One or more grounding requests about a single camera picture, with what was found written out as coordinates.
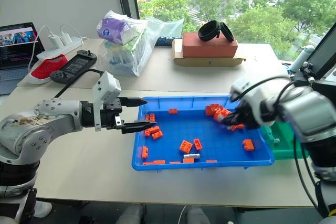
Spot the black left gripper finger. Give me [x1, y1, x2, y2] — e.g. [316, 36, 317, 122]
[121, 120, 158, 134]
[119, 97, 149, 108]

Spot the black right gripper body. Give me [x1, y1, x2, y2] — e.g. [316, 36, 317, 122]
[235, 102, 261, 131]

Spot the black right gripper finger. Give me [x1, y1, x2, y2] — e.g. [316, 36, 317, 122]
[219, 111, 240, 125]
[225, 118, 246, 128]

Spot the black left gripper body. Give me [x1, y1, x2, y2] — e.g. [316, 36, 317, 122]
[100, 97, 126, 131]

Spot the blue plastic bin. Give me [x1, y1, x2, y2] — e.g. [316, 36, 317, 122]
[131, 95, 276, 172]

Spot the green plastic bin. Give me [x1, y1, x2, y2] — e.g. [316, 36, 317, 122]
[259, 121, 311, 161]

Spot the clear plastic bag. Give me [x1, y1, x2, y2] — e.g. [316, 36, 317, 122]
[95, 9, 185, 78]

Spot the flat cardboard box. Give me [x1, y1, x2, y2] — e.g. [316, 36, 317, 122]
[171, 38, 247, 67]

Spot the black handheld game console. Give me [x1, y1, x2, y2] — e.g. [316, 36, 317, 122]
[49, 49, 98, 84]

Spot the blue patterned packet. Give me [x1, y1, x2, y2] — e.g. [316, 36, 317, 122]
[156, 35, 182, 47]

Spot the red brick block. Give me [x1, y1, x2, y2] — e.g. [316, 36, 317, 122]
[181, 32, 239, 58]

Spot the purple tissue pack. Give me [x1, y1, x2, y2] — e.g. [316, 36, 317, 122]
[96, 17, 138, 46]

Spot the red and white shoe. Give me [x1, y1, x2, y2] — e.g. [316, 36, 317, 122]
[28, 54, 69, 86]

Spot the white water bottle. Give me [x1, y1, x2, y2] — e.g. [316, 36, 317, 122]
[289, 44, 316, 73]

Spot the black monitor base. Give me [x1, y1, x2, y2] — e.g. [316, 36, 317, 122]
[288, 62, 336, 97]

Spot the white power strip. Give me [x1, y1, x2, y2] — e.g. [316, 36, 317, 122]
[36, 37, 85, 61]

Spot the black round open case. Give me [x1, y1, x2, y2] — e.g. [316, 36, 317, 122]
[197, 20, 235, 43]

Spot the grey rounded robot leg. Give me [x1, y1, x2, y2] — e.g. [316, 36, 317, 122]
[115, 204, 148, 224]
[184, 205, 211, 224]

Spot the white plug charger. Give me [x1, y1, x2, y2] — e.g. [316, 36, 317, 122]
[59, 31, 72, 46]
[47, 33, 63, 48]

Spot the dark monitor screen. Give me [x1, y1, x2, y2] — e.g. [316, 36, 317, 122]
[305, 23, 336, 81]

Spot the open laptop computer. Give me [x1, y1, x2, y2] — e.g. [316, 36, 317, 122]
[0, 22, 46, 96]

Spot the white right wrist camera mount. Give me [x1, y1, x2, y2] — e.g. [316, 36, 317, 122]
[229, 76, 277, 128]

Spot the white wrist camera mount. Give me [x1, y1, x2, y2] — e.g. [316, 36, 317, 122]
[92, 71, 122, 132]
[229, 76, 277, 128]

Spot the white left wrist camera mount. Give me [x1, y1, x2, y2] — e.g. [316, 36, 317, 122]
[92, 71, 122, 132]

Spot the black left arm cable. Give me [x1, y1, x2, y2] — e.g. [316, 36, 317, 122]
[54, 68, 106, 99]

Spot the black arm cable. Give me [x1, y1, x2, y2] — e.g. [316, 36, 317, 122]
[233, 76, 330, 218]
[54, 68, 106, 99]

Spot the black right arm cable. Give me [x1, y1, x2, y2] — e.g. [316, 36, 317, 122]
[233, 76, 330, 218]

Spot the white charger cable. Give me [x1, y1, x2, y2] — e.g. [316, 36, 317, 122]
[59, 24, 89, 42]
[27, 25, 54, 74]

